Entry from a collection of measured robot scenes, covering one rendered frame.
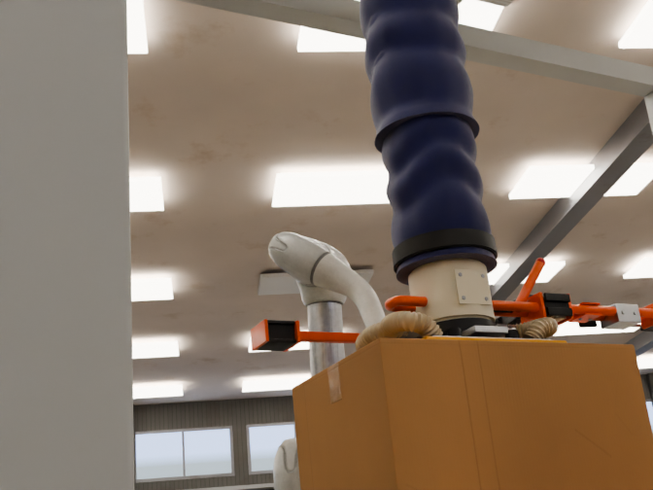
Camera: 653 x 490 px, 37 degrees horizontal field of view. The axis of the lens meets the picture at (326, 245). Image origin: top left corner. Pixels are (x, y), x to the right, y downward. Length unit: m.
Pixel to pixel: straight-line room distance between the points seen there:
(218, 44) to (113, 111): 5.60
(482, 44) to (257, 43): 1.84
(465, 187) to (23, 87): 1.54
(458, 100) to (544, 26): 4.35
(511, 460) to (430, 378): 0.21
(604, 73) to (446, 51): 3.17
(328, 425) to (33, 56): 1.38
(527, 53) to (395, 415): 3.52
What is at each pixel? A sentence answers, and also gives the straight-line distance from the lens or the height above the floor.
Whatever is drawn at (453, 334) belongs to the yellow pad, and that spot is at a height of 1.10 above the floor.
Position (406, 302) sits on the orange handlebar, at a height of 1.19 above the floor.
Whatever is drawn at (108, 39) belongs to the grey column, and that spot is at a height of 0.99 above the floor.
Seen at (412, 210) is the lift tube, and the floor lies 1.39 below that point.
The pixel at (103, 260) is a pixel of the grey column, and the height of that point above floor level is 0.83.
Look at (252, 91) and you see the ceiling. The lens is 6.77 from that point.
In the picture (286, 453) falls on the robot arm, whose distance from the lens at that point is 2.54.
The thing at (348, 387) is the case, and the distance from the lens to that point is 1.85.
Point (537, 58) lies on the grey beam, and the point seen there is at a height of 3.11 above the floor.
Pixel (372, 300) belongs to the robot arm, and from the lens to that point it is 2.54.
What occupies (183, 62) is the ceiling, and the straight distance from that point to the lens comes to 6.42.
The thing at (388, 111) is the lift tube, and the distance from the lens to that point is 2.19.
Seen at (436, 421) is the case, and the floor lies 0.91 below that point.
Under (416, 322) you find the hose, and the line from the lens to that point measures 1.88.
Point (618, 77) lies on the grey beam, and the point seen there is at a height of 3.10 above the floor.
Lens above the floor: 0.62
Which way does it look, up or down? 20 degrees up
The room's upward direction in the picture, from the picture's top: 5 degrees counter-clockwise
